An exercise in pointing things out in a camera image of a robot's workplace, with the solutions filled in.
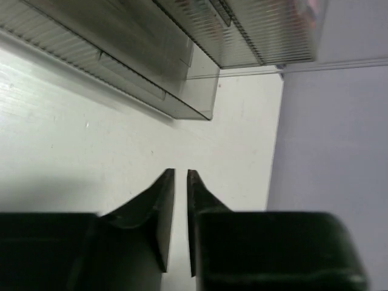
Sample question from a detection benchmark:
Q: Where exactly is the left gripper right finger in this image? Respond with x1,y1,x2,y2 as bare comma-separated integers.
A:
187,170,369,290

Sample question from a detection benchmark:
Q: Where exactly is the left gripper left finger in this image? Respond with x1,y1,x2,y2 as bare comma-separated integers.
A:
1,169,175,290

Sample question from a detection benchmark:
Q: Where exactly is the clear acrylic drawer organizer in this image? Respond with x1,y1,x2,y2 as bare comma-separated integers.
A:
1,1,327,120

